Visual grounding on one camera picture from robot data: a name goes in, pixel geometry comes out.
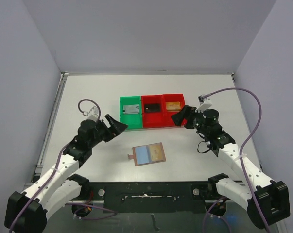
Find gold credit card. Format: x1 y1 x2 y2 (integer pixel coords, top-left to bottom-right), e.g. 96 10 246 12
165 101 181 111

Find blue credit card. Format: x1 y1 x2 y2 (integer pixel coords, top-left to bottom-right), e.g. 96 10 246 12
135 146 150 165

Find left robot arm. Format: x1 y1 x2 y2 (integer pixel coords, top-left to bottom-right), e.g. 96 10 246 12
4 114 128 233

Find green plastic bin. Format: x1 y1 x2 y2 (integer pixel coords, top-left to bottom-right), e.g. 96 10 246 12
120 96 143 130

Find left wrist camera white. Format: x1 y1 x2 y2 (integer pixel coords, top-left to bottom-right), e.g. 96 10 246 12
82 106 100 122

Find silver credit card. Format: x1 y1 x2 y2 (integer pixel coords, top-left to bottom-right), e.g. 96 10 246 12
122 104 140 114

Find red plastic double bin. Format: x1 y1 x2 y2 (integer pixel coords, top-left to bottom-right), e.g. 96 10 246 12
141 93 185 128

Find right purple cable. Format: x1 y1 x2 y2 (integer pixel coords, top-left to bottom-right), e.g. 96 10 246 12
202 87 271 233

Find black credit card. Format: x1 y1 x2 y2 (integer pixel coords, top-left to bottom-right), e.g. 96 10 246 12
144 103 161 113

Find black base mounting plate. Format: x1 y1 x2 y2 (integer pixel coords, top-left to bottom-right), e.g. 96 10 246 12
72 181 220 214

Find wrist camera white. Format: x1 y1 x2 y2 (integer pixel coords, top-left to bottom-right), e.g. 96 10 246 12
82 106 100 122
197 95 212 112

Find gold VIP card in holder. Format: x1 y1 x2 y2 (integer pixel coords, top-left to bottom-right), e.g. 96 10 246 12
149 144 164 162

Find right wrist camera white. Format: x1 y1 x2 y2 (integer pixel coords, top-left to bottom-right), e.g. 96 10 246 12
197 95 212 112

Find brown leather card holder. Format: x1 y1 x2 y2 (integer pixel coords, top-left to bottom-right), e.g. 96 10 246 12
127 142 166 166

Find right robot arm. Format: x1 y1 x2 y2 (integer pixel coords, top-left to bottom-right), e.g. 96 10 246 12
171 105 291 229

